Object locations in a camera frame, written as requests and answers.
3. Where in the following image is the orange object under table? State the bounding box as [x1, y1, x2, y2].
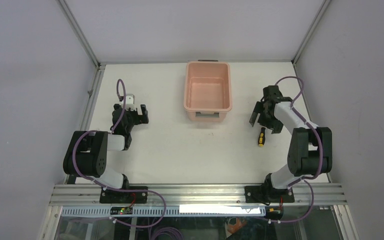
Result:
[226, 217, 247, 234]

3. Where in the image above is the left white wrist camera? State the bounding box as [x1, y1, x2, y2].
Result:
[120, 94, 137, 111]

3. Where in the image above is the coiled purple cable below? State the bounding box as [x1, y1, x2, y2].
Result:
[149, 227, 185, 240]

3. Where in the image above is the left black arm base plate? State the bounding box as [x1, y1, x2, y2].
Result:
[99, 185, 148, 205]

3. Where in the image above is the aluminium mounting rail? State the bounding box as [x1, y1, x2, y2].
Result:
[49, 182, 348, 206]

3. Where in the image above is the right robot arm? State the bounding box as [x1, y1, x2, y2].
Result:
[249, 85, 333, 203]

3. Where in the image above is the yellow black screwdriver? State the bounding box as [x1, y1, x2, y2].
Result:
[258, 127, 266, 147]

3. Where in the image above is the white slotted cable duct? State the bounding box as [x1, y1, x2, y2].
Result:
[61, 204, 266, 218]

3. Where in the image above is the pink plastic bin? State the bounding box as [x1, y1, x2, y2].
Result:
[183, 60, 233, 123]

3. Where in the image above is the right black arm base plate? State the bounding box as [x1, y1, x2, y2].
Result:
[244, 185, 295, 205]

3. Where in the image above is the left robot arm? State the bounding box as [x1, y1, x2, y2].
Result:
[62, 103, 149, 203]

